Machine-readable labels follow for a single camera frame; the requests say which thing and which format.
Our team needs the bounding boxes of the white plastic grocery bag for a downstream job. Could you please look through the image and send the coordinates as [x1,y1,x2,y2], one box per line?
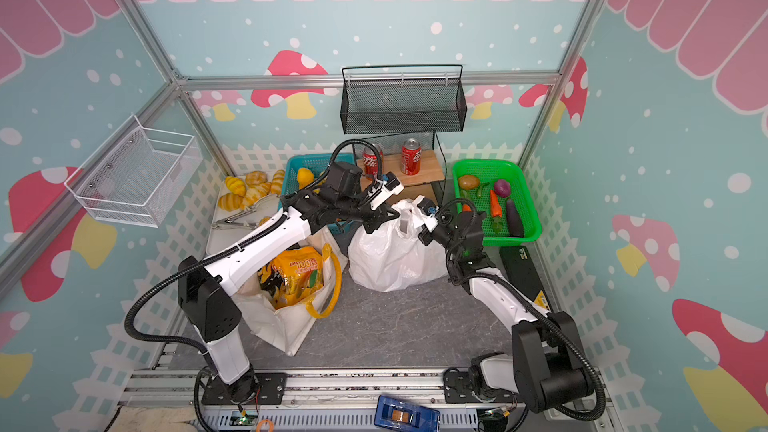
[348,199,448,292]

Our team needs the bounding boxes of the orange yellow snack bag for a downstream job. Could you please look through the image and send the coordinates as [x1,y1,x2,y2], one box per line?
[270,247,324,309]

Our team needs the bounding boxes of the black yellow snack bag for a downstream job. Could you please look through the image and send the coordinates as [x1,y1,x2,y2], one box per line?
[258,264,283,304]

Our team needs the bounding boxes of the cream canvas tote bag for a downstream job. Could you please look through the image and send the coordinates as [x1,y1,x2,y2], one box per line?
[232,227,348,356]

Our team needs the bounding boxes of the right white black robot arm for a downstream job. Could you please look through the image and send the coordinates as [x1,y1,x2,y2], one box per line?
[413,196,607,422]

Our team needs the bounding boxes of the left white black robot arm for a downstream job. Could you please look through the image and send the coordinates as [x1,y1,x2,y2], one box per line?
[124,138,403,390]

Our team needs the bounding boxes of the left red soda can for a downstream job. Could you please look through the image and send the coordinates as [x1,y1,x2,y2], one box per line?
[362,143,383,180]

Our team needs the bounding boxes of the red soda can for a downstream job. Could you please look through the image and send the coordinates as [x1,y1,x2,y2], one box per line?
[362,143,383,180]
[401,138,422,176]

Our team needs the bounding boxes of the orange carrot toy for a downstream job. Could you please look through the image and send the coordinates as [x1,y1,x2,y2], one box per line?
[489,190,503,219]

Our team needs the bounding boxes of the brown potato toy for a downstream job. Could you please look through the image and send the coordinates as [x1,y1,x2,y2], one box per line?
[458,174,481,191]

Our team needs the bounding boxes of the dark eggplant toy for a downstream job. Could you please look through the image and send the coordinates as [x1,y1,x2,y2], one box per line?
[505,199,525,238]

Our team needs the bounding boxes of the purple onion toy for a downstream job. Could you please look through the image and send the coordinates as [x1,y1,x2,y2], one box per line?
[493,179,511,198]

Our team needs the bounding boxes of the teal plastic fruit basket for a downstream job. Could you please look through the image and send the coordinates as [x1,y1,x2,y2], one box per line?
[281,152,355,235]

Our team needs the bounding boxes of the black flat box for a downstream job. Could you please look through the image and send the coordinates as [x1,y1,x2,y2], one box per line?
[499,245,551,312]

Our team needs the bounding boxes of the green plastic vegetable basket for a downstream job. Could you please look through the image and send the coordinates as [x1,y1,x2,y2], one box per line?
[452,159,542,247]

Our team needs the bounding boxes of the right red soda can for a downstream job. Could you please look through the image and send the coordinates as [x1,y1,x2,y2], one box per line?
[401,138,422,176]

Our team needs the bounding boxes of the metal tongs on tray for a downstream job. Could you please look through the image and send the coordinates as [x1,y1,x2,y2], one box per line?
[212,205,265,230]

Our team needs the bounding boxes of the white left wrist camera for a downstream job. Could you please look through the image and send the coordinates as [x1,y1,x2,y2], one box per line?
[369,172,404,210]

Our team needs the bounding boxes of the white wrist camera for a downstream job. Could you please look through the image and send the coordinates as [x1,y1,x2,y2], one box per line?
[369,172,404,210]
[412,195,439,232]

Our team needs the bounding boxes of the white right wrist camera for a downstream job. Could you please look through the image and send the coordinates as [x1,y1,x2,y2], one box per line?
[412,195,439,232]

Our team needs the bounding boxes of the black wire wooden shelf rack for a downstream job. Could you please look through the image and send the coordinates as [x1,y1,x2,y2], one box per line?
[364,129,447,205]

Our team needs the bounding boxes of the black wire wall basket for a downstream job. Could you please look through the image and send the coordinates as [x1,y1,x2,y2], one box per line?
[340,64,468,135]

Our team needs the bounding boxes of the blue device on rail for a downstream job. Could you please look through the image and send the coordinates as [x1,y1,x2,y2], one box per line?
[373,395,441,432]

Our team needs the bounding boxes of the white wire wall basket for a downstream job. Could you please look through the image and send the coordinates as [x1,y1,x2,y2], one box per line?
[64,116,203,228]

